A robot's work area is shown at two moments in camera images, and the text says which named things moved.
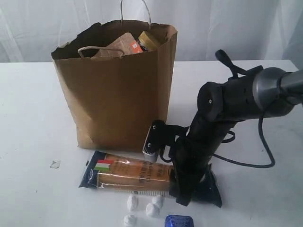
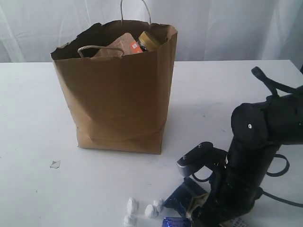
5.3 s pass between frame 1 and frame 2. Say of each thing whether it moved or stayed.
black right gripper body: moved
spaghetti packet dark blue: moved
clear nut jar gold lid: stayed
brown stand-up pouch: stayed
